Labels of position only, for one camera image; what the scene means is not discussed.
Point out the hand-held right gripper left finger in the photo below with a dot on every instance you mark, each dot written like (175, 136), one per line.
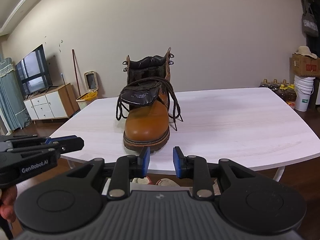
(145, 161)

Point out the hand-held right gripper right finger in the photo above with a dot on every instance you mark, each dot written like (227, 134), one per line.
(178, 161)

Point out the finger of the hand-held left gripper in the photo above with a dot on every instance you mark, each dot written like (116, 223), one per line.
(62, 138)
(71, 145)

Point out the brown leather boot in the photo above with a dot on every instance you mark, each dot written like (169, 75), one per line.
(146, 122)

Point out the dark brown shoelace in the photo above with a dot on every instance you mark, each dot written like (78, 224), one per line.
(175, 110)

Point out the person's left hand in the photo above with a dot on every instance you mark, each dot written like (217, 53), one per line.
(7, 202)

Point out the white slipper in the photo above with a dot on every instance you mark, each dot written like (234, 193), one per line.
(167, 182)
(140, 180)

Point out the white wooden tv cabinet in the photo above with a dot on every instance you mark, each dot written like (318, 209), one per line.
(47, 105)

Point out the beige trash bin yellow bag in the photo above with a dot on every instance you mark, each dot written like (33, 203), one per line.
(90, 81)

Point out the wooden broom stick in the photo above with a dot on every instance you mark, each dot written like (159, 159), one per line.
(76, 75)

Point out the teal curtain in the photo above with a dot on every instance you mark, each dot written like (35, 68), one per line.
(11, 97)

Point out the flat screen television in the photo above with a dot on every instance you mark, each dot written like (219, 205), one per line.
(33, 70)

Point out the white table leg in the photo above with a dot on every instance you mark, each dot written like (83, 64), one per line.
(279, 173)

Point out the stack of white buckets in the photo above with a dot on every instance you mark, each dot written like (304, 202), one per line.
(303, 92)

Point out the brown cardboard box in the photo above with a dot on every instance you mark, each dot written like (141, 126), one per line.
(305, 67)

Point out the beige sun hat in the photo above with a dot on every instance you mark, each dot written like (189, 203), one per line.
(303, 51)

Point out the dark hanging coat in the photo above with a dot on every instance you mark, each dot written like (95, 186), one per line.
(313, 43)

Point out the grey hanging bag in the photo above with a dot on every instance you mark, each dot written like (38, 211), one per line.
(310, 22)

